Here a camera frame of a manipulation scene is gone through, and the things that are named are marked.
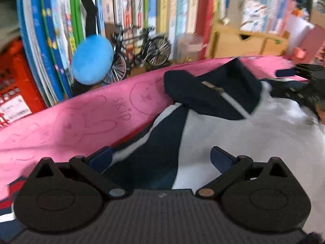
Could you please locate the white paper sheet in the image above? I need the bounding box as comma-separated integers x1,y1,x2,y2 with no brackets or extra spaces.
284,15,315,49

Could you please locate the wooden drawer organizer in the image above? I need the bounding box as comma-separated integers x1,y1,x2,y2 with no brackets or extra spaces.
208,22,290,59

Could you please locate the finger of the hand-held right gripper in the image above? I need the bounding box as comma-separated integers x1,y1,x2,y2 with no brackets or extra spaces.
275,63,325,82
263,78,313,101

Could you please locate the navy and white jacket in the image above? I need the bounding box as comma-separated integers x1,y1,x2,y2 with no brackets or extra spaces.
0,57,325,242

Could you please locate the tan cardboard piece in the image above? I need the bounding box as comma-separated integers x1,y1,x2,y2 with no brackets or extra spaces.
226,0,244,22

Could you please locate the white patterned box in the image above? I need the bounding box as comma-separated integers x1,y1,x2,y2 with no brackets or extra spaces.
240,0,270,32

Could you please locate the row of children's storybooks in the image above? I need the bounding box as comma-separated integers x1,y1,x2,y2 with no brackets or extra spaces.
95,0,211,61

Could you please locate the black strap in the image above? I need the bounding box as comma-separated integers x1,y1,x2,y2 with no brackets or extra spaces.
78,0,98,37

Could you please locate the row of tall blue picture books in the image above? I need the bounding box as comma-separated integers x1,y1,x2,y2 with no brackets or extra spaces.
16,0,88,107

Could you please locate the blue plush ball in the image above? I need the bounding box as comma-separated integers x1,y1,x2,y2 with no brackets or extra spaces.
71,35,114,85

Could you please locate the pink printed mat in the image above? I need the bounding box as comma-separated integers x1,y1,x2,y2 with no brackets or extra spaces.
0,54,315,201

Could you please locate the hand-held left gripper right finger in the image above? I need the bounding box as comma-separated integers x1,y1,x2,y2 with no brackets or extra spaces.
197,146,295,200

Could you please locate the large red plastic crate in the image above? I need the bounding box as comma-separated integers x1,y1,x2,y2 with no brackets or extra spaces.
0,39,47,129

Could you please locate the miniature black bicycle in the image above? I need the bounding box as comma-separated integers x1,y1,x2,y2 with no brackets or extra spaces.
102,24,172,84

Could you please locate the clear plastic cup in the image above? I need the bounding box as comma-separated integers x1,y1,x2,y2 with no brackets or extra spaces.
176,34,204,60

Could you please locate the row of pastel slanted books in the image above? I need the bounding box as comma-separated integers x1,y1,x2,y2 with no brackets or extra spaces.
259,0,297,31

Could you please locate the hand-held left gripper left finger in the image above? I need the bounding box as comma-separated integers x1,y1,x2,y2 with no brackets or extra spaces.
32,146,127,200

